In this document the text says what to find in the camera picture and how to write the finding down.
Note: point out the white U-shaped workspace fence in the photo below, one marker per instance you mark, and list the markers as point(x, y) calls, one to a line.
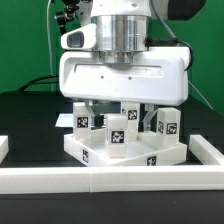
point(208, 175)

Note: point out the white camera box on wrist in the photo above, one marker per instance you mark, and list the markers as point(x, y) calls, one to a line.
point(82, 38)

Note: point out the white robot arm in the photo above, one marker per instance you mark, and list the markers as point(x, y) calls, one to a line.
point(112, 56)

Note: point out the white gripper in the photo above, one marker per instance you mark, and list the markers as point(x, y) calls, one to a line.
point(157, 76)

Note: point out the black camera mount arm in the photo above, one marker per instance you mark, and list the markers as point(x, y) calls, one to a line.
point(66, 13)

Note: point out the white fiducial marker sheet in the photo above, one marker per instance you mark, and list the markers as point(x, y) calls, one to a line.
point(64, 120)

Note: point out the white square table top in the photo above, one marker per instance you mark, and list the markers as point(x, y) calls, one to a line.
point(149, 149)

